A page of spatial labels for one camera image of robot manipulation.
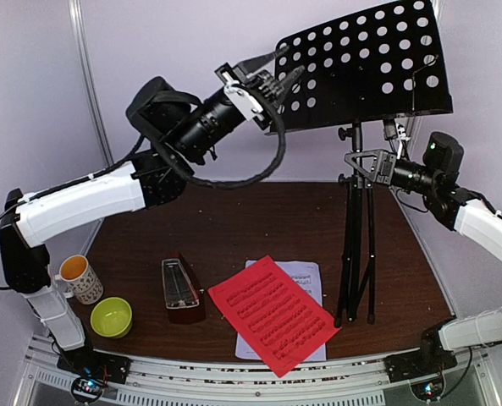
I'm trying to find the white sheet music page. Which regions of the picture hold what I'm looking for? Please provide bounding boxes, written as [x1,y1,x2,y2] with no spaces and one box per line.
[234,261,323,361]

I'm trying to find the aluminium front rail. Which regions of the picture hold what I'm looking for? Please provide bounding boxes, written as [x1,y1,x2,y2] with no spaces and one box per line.
[10,335,502,405]

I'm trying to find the left aluminium frame post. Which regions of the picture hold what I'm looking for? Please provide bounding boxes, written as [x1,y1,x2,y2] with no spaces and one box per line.
[67,0,114,166]

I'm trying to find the brown wooden metronome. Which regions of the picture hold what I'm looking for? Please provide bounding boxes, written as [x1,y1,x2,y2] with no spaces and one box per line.
[161,252,206,325]

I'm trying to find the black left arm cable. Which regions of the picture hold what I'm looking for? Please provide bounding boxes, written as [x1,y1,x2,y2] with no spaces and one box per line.
[119,95,286,190]

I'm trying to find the red sheet music page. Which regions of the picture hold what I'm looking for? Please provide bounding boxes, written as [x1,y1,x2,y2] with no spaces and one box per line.
[208,256,340,378]

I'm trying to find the patterned mug yellow inside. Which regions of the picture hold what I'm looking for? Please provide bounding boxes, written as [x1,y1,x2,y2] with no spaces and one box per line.
[54,255,104,305]

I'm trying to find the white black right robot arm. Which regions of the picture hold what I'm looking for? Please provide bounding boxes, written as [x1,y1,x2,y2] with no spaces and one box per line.
[359,131,502,374]

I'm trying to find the lime green bowl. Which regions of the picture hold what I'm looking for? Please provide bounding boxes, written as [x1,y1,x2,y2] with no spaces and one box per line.
[90,297,133,339]

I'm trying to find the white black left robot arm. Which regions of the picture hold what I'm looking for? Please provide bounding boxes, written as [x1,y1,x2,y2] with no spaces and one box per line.
[0,65,303,376]

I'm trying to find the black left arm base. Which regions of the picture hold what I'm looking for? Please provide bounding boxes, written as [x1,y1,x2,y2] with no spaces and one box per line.
[57,348,131,384]

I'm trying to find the black perforated music stand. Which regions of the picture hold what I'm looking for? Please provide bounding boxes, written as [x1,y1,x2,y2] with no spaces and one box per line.
[275,1,454,326]

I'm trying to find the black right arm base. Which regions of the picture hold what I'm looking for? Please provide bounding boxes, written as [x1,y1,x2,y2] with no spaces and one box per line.
[383,337,457,382]

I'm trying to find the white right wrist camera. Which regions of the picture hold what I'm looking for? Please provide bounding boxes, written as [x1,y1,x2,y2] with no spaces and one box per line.
[383,119,411,159]

